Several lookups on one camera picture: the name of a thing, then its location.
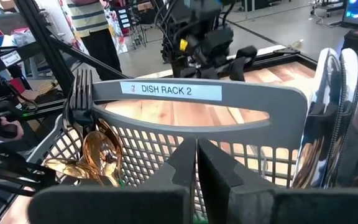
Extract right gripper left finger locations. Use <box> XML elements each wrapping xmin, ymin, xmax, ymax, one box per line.
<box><xmin>27</xmin><ymin>138</ymin><xmax>198</xmax><ymax>224</ymax></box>

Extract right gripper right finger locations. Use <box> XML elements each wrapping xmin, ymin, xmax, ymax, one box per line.
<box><xmin>196</xmin><ymin>138</ymin><xmax>358</xmax><ymax>224</ymax></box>

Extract grey mesh cutlery basket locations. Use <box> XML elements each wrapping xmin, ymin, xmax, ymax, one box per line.
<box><xmin>26</xmin><ymin>77</ymin><xmax>310</xmax><ymax>224</ymax></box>

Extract black handled fork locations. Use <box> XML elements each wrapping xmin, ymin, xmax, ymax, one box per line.
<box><xmin>70</xmin><ymin>68</ymin><xmax>94</xmax><ymax>125</ymax></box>

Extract black box white labels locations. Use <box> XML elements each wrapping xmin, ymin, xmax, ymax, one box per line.
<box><xmin>115</xmin><ymin>6</ymin><xmax>134</xmax><ymax>31</ymax></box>

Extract floral patterned cloth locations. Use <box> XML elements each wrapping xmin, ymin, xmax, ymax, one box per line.
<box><xmin>103</xmin><ymin>4</ymin><xmax>129</xmax><ymax>56</ymax></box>

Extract person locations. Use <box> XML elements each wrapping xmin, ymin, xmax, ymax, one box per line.
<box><xmin>65</xmin><ymin>0</ymin><xmax>123</xmax><ymax>82</ymax></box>

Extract person's hand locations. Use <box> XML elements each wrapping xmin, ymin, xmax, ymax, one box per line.
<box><xmin>0</xmin><ymin>116</ymin><xmax>25</xmax><ymax>141</ymax></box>

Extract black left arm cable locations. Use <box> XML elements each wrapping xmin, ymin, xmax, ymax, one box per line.
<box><xmin>154</xmin><ymin>0</ymin><xmax>180</xmax><ymax>60</ymax></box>

